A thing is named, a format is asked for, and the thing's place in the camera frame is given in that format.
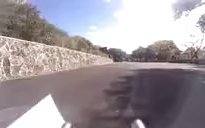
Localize tree with thin branches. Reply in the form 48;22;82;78
172;0;205;34

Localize rough stone wall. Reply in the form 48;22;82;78
0;33;114;83

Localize row of trees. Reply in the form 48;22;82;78
107;37;205;63

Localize bushes on slope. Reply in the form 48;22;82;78
0;0;110;58

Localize grey asphalt road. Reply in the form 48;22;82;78
0;61;205;128

